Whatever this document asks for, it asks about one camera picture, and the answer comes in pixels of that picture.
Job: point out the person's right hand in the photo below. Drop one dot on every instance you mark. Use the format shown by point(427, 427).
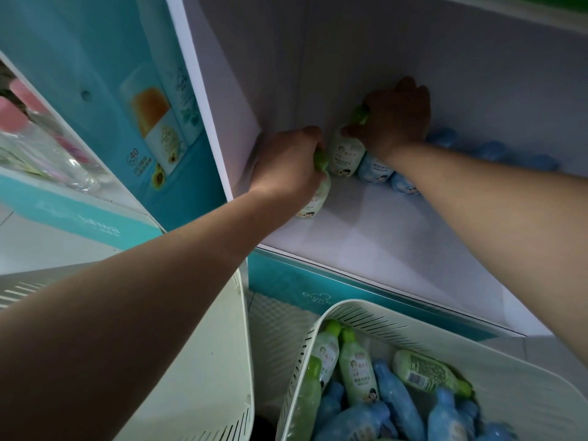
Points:
point(397, 117)

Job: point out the person's left hand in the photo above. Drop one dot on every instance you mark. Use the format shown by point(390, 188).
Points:
point(280, 165)

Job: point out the person's left fingers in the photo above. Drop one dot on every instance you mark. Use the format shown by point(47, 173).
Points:
point(312, 136)

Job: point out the person's right thumb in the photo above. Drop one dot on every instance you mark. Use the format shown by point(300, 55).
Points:
point(356, 131)

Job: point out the green lotion bottle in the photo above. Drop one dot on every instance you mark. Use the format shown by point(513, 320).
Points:
point(304, 399)
point(427, 369)
point(327, 351)
point(359, 369)
point(344, 153)
point(317, 197)

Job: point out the person's left forearm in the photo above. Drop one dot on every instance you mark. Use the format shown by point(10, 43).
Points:
point(138, 316)

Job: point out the person's right forearm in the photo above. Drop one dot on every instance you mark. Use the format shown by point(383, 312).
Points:
point(505, 215)

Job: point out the blue lotion bottle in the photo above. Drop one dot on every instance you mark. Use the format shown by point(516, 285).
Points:
point(404, 184)
point(374, 168)
point(540, 163)
point(443, 138)
point(490, 151)

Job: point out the white display shelf unit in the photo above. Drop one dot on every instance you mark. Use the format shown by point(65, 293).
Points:
point(367, 238)

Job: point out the white and teal display shelf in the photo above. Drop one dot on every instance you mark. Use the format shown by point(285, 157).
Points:
point(92, 215)

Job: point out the white slotted plastic basket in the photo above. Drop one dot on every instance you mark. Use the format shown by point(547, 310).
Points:
point(514, 376)
point(202, 362)

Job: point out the row of pink-capped clear bottles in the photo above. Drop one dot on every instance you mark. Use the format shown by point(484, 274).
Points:
point(41, 142)

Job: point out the pile of blue bottles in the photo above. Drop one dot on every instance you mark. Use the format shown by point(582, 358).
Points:
point(399, 404)

